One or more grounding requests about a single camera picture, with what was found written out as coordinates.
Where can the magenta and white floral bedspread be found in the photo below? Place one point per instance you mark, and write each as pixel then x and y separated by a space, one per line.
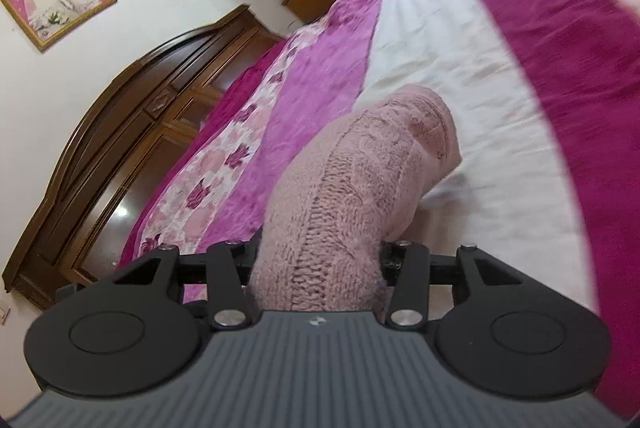
pixel 545 98

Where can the dark wooden headboard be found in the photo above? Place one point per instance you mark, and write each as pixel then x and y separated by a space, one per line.
pixel 121 150

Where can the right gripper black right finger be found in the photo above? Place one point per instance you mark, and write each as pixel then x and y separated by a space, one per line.
pixel 494 326

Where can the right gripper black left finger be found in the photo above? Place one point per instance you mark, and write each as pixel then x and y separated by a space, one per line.
pixel 144 324

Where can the pink knitted sweater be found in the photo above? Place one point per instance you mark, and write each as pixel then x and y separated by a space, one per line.
pixel 356 185

